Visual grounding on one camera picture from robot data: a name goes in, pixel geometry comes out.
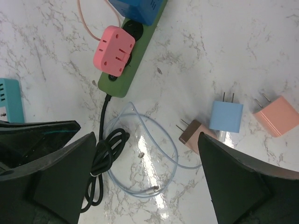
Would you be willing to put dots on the salmon pink charger plug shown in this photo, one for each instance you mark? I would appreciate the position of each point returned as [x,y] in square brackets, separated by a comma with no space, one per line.
[277,117]

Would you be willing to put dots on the pink plug adapter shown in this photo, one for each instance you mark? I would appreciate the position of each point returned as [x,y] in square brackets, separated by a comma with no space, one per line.
[113,51]

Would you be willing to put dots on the teal power strip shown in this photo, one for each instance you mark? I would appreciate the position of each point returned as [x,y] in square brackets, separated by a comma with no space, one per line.
[11,109]

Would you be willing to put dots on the blue cube adapter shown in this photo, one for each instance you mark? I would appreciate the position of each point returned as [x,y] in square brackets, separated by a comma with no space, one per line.
[142,11]

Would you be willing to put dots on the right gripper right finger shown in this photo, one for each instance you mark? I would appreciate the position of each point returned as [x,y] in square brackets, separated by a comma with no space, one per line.
[246,190]

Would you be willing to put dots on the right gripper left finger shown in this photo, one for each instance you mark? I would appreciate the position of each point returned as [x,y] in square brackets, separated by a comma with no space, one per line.
[43,173]

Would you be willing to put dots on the light blue charger plug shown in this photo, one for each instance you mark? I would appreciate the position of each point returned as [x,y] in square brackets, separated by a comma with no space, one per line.
[226,115]

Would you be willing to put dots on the beige dual usb adapter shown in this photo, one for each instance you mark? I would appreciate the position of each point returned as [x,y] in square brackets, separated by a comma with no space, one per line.
[190,135]

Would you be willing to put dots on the green power strip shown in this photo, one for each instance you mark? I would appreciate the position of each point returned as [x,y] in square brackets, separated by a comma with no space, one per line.
[119,86]

